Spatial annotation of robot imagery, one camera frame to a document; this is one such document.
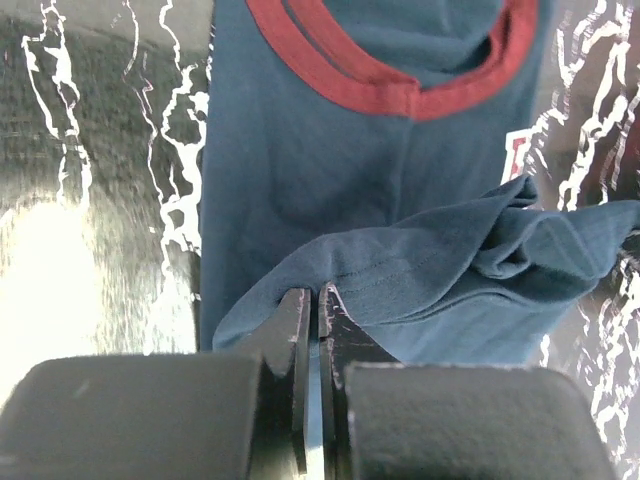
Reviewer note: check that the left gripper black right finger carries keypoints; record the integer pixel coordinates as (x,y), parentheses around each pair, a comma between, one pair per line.
(341,342)

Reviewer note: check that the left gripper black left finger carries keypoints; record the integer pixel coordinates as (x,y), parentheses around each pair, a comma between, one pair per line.
(279,438)

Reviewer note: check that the navy tank top red trim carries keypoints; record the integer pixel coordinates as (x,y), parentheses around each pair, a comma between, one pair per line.
(360,144)

